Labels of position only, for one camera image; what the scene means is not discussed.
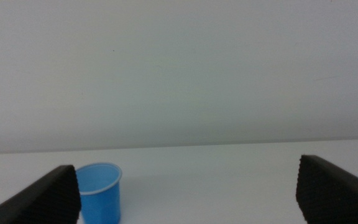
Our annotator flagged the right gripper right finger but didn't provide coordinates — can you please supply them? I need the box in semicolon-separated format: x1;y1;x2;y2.
295;154;358;224

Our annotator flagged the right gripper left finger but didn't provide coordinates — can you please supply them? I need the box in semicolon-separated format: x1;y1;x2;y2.
0;164;82;224

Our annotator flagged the blue plastic cup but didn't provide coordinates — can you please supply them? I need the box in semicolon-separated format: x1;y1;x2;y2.
75;162;123;224

